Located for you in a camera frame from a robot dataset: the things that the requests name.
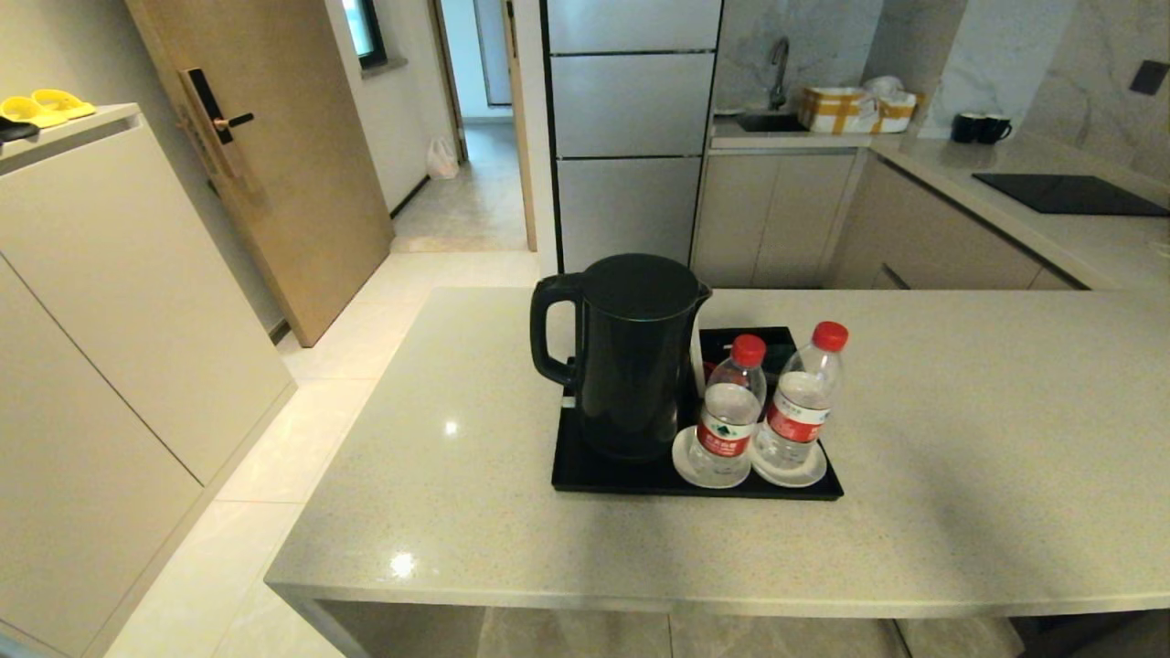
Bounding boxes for white plastic bag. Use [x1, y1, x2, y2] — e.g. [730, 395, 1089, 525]
[426, 136, 461, 180]

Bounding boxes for wooden room door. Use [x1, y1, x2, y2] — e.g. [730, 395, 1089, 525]
[125, 0, 394, 348]

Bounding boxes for beige kitchen base cabinets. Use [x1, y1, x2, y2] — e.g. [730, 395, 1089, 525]
[692, 146, 1089, 291]

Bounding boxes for yellow white box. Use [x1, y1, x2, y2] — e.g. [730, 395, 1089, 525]
[799, 87, 918, 135]

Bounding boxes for chrome kitchen faucet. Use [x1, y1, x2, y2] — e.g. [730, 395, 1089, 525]
[769, 37, 792, 111]

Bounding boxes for dark kitchen sink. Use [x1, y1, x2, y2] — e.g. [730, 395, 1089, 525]
[737, 111, 810, 133]

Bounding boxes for silver refrigerator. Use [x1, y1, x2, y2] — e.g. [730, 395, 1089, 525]
[541, 0, 723, 275]

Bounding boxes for red cap water bottle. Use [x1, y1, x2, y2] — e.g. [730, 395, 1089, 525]
[755, 321, 849, 472]
[687, 334, 768, 483]

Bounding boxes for black induction cooktop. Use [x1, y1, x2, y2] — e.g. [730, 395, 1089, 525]
[972, 173, 1170, 218]

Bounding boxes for black rectangular serving tray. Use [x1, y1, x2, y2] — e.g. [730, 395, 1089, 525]
[550, 325, 845, 501]

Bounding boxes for narrow wooden door panel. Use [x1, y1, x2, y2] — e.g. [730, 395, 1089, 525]
[501, 0, 538, 252]

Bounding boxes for black door lock handle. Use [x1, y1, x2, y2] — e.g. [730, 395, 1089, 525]
[178, 68, 255, 179]

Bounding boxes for yellow slipper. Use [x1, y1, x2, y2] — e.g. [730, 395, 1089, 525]
[32, 89, 97, 120]
[0, 96, 67, 129]

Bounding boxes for beige tall cabinet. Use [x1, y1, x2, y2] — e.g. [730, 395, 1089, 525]
[0, 103, 298, 658]

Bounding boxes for black box with sachets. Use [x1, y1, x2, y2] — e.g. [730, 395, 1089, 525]
[699, 326, 801, 387]

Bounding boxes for black electric kettle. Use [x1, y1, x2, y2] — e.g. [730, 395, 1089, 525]
[529, 253, 713, 462]

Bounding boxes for white round saucer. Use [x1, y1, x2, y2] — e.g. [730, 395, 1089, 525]
[672, 425, 753, 490]
[748, 437, 828, 488]

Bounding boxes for dark window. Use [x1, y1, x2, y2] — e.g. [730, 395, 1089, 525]
[343, 0, 387, 69]

